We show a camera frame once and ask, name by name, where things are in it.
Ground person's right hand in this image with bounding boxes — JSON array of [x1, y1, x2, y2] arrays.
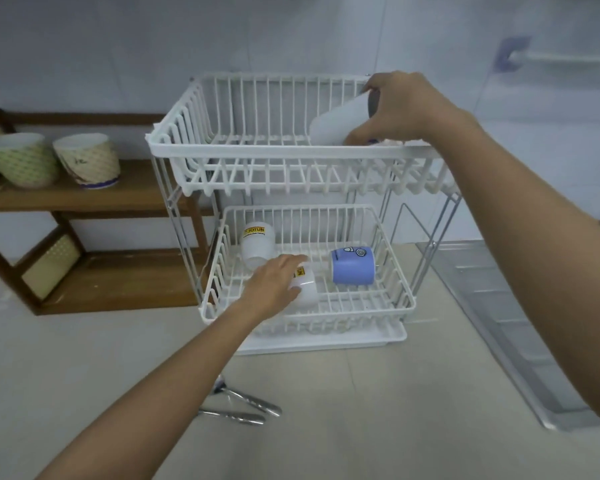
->
[[343, 71, 474, 146]]

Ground person's left hand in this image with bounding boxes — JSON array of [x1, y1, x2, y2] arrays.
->
[[239, 254, 311, 321]]

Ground white cup with yellow label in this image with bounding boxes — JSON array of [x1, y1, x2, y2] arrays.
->
[[241, 222, 275, 271], [287, 262, 319, 313]]

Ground plain white plastic cup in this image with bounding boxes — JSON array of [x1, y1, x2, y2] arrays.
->
[[308, 90, 380, 146]]

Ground person's left forearm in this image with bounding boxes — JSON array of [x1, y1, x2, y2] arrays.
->
[[34, 297, 272, 480]]

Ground person's right forearm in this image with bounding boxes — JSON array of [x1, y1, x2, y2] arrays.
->
[[429, 109, 600, 438]]

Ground white drip tray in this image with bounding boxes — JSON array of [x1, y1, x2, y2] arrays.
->
[[236, 321, 409, 356]]

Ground blue cup with white print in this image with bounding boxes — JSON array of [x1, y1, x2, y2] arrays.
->
[[331, 246, 377, 285]]

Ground white two-tier dish rack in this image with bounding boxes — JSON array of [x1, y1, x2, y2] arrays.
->
[[145, 72, 463, 338]]

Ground metal spoon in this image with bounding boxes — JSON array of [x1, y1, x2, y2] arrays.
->
[[211, 375, 283, 417], [196, 409, 267, 425]]

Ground brown wooden shelf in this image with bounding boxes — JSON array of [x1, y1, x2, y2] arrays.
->
[[0, 108, 218, 316]]

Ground steel sink drainboard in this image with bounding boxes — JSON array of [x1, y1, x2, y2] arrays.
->
[[414, 237, 600, 431]]

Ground white bar with purple mount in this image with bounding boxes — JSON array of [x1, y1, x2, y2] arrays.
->
[[494, 36, 600, 73]]

